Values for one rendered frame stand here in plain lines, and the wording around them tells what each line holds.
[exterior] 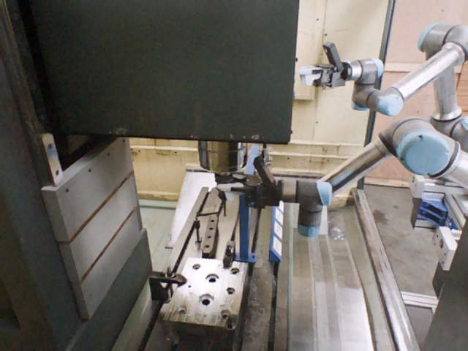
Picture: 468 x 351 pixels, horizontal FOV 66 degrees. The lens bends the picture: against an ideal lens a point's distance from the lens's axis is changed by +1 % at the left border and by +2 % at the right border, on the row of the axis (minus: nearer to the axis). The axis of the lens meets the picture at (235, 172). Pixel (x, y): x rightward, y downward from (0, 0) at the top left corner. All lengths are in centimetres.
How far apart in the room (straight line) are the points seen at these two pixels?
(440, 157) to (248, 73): 54
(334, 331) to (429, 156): 79
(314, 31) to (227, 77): 115
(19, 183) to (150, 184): 152
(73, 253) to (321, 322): 95
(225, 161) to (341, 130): 122
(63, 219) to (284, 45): 77
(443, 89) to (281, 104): 101
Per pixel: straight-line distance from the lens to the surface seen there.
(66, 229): 116
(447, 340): 118
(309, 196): 113
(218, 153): 103
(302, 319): 153
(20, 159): 106
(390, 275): 173
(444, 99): 182
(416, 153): 106
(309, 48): 203
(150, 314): 137
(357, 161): 123
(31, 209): 110
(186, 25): 92
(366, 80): 148
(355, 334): 157
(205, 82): 93
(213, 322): 119
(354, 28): 204
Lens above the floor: 190
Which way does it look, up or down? 27 degrees down
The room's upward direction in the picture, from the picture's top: 1 degrees counter-clockwise
